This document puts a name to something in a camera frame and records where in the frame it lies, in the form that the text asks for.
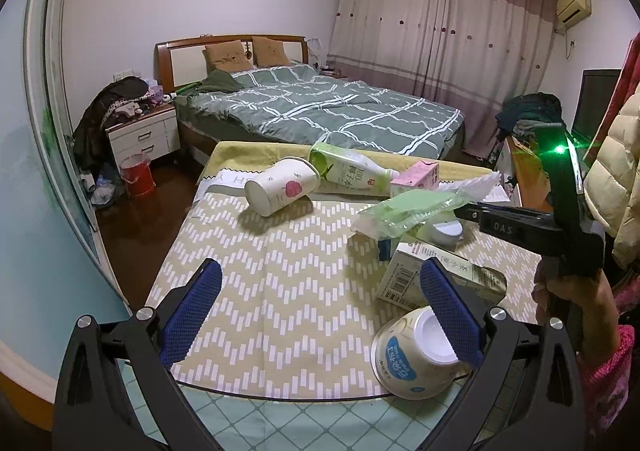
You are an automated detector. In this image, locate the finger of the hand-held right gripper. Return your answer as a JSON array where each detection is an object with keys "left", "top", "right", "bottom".
[{"left": 454, "top": 202, "right": 555, "bottom": 246}]

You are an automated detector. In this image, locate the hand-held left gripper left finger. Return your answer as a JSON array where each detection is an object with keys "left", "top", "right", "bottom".
[{"left": 52, "top": 258, "right": 223, "bottom": 451}]

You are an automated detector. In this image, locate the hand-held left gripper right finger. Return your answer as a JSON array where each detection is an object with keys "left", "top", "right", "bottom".
[{"left": 419, "top": 260, "right": 586, "bottom": 451}]

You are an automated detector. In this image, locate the clear jar with green label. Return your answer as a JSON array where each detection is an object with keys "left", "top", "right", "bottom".
[{"left": 431, "top": 221, "right": 465, "bottom": 246}]

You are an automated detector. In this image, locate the green plastic bag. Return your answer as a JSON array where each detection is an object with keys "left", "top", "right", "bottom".
[{"left": 352, "top": 190, "right": 478, "bottom": 243}]

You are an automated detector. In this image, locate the person's right forearm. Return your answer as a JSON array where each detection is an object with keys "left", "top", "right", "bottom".
[{"left": 575, "top": 311, "right": 638, "bottom": 442}]

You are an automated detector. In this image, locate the person's right hand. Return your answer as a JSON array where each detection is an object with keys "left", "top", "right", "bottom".
[{"left": 532, "top": 267, "right": 616, "bottom": 332}]

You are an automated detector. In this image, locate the orange wooden desk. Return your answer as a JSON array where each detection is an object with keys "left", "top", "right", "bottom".
[{"left": 501, "top": 136, "right": 557, "bottom": 212}]

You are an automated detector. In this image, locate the beige cardboard box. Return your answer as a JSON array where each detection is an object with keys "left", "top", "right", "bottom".
[{"left": 376, "top": 233, "right": 508, "bottom": 314}]

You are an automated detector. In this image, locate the cream puffer jacket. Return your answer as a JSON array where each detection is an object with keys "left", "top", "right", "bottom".
[{"left": 582, "top": 106, "right": 640, "bottom": 273}]

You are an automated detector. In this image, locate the white paper bowl blue label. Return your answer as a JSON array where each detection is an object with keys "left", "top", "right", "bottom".
[{"left": 371, "top": 306, "right": 473, "bottom": 401}]

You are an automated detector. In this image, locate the blue and white small carton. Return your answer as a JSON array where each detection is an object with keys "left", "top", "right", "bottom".
[{"left": 376, "top": 236, "right": 401, "bottom": 262}]

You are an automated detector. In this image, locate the folded clothes pile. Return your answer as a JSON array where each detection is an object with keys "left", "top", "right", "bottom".
[{"left": 495, "top": 92, "right": 565, "bottom": 141}]

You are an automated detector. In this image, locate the black monitor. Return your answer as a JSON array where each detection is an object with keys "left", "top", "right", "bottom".
[{"left": 570, "top": 68, "right": 623, "bottom": 148}]

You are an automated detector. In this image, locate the pink carton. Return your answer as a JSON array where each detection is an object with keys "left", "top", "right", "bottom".
[{"left": 389, "top": 160, "right": 441, "bottom": 198}]

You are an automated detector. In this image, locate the pink patterned cloth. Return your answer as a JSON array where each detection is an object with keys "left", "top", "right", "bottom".
[{"left": 614, "top": 272, "right": 640, "bottom": 319}]

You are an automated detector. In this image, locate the red hanging garment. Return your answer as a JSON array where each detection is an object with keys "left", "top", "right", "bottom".
[{"left": 606, "top": 31, "right": 640, "bottom": 132}]

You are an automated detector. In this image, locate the red bucket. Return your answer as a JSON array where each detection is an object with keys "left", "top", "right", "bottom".
[{"left": 119, "top": 155, "right": 153, "bottom": 197}]

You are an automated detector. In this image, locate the white paper cup pink print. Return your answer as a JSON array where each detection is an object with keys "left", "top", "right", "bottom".
[{"left": 244, "top": 157, "right": 321, "bottom": 218}]

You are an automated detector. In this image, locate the plastic bags heap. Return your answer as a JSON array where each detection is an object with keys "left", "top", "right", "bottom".
[{"left": 89, "top": 171, "right": 122, "bottom": 208}]

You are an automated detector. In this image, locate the green and white bottle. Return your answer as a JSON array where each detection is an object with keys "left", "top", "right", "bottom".
[{"left": 307, "top": 141, "right": 401, "bottom": 197}]

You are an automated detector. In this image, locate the teal checked tablecloth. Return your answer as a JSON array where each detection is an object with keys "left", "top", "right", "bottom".
[{"left": 115, "top": 371, "right": 526, "bottom": 451}]

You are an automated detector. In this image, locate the white nightstand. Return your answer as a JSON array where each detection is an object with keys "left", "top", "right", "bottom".
[{"left": 105, "top": 104, "right": 181, "bottom": 166}]

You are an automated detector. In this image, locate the cream air conditioner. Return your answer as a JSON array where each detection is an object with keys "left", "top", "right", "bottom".
[{"left": 556, "top": 0, "right": 592, "bottom": 27}]

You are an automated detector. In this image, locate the pink striped curtain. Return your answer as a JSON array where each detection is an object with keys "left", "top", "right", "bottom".
[{"left": 327, "top": 0, "right": 558, "bottom": 157}]

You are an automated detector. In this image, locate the dark clothes pile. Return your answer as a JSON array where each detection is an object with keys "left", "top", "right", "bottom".
[{"left": 72, "top": 76, "right": 173, "bottom": 172}]

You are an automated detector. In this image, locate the green checked duvet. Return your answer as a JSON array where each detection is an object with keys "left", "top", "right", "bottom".
[{"left": 172, "top": 64, "right": 463, "bottom": 157}]

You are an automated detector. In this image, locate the dark green garment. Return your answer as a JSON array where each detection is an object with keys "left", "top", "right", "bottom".
[{"left": 196, "top": 70, "right": 246, "bottom": 94}]

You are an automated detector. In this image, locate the wooden bed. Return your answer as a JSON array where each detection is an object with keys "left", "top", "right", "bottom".
[{"left": 154, "top": 34, "right": 467, "bottom": 158}]

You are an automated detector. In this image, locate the tan pillow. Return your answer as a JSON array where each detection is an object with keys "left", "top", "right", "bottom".
[
  {"left": 251, "top": 36, "right": 291, "bottom": 68},
  {"left": 202, "top": 44, "right": 256, "bottom": 72}
]

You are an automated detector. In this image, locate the wardrobe sliding door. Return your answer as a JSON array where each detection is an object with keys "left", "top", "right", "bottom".
[{"left": 22, "top": 0, "right": 110, "bottom": 232}]

